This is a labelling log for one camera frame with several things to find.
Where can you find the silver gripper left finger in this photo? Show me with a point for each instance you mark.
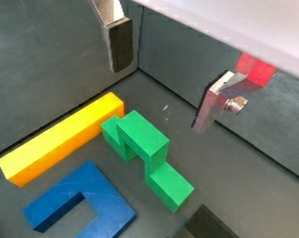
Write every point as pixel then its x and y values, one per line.
pixel 116 27

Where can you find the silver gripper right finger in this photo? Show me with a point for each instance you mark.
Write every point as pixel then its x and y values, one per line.
pixel 221 98

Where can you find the red base board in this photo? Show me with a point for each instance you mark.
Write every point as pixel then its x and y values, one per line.
pixel 258 70

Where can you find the black angle fixture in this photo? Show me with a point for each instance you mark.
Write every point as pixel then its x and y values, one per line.
pixel 205 225

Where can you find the green stepped block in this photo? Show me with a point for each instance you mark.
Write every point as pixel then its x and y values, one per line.
pixel 134 137

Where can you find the yellow long block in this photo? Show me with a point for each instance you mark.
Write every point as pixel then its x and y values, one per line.
pixel 30 160

